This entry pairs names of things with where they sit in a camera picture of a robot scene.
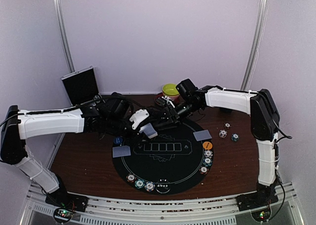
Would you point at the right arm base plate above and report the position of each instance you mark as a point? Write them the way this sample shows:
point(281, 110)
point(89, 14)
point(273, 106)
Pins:
point(253, 200)

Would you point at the aluminium poker case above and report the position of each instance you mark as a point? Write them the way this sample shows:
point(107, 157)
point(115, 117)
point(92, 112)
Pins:
point(81, 86)

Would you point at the right aluminium corner post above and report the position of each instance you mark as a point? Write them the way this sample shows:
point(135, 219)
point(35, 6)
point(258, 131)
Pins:
point(254, 51)

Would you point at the round black poker mat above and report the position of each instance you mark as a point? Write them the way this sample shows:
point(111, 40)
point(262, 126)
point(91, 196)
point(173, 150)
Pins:
point(171, 160)

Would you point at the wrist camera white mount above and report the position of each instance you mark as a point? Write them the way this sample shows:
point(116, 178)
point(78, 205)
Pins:
point(138, 117)
point(164, 101)

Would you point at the red plate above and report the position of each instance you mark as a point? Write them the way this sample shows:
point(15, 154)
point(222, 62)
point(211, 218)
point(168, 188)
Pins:
point(176, 101)

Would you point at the green striped bowl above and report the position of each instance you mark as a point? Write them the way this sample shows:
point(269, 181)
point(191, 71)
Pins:
point(170, 90)

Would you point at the orange round blind button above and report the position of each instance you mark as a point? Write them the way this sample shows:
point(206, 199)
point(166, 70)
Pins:
point(207, 145)

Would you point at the brown chip stack front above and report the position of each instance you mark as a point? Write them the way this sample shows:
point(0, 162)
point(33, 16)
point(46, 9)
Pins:
point(130, 178)

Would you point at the aluminium front rail frame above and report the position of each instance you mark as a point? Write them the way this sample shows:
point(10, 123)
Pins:
point(204, 211)

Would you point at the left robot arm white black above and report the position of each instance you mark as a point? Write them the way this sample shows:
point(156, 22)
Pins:
point(20, 126)

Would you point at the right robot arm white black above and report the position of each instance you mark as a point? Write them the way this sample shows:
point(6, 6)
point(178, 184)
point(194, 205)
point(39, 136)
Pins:
point(264, 119)

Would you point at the face-down cards player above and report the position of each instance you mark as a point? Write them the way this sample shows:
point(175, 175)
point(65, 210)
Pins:
point(121, 151)
point(202, 135)

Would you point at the left aluminium corner post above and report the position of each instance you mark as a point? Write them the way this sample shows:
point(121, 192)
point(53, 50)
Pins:
point(63, 34)

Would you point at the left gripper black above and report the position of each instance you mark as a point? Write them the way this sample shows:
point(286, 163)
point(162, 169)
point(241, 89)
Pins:
point(132, 138)

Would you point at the aluminium corner post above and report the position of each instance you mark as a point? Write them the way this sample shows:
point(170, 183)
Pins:
point(254, 51)
point(63, 34)

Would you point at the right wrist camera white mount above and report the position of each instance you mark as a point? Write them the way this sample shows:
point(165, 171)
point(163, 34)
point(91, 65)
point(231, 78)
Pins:
point(164, 101)

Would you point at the dark blue mug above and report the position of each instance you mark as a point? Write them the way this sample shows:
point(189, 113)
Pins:
point(225, 110)

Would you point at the blue round blind button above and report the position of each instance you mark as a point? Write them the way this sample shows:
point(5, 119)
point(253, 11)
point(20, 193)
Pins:
point(118, 140)

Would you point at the white blue chip stack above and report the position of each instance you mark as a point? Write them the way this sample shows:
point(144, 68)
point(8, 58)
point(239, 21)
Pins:
point(223, 133)

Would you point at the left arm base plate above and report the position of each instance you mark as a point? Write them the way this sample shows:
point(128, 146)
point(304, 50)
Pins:
point(71, 202)

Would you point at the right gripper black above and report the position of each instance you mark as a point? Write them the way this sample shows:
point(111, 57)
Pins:
point(169, 113)

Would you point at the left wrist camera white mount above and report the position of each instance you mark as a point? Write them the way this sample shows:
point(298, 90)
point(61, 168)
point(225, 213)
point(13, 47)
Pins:
point(138, 117)

